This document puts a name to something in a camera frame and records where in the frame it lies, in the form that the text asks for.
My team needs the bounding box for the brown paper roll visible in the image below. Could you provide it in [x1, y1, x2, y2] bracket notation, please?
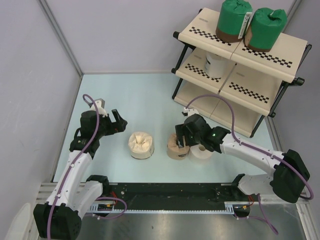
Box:
[166, 133, 190, 160]

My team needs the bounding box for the green roll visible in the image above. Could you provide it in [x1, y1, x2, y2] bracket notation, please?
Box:
[215, 0, 253, 43]
[243, 7, 287, 52]

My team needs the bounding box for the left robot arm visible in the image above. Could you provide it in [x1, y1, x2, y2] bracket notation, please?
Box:
[33, 108, 128, 240]

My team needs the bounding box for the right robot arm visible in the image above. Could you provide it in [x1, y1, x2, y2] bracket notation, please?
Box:
[175, 114, 310, 203]

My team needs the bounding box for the beige three-tier shelf rack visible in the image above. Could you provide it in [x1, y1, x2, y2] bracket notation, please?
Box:
[172, 8, 312, 138]

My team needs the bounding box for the unwrapped white paper roll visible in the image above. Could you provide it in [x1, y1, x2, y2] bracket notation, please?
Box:
[188, 144, 213, 165]

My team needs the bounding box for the cream wrapped paper roll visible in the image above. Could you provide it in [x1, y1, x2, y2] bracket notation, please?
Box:
[128, 131, 155, 160]

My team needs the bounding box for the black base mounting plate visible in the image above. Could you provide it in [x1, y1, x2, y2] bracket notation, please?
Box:
[110, 183, 258, 212]

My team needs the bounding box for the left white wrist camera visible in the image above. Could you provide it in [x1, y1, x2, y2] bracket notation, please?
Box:
[89, 98, 109, 118]

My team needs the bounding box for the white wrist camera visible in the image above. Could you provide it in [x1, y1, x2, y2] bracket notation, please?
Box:
[181, 107, 199, 117]
[89, 98, 109, 118]

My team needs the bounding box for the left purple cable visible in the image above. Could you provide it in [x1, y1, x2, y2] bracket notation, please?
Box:
[46, 93, 128, 240]

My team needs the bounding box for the purple cable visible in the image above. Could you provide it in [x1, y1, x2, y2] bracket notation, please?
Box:
[46, 93, 128, 240]
[186, 94, 315, 235]

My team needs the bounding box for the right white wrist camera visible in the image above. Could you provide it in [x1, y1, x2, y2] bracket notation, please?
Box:
[181, 107, 199, 117]

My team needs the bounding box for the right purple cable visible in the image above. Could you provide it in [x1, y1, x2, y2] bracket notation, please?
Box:
[186, 94, 315, 235]

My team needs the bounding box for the aluminium rail frame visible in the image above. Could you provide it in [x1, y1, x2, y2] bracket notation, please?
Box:
[34, 183, 310, 216]

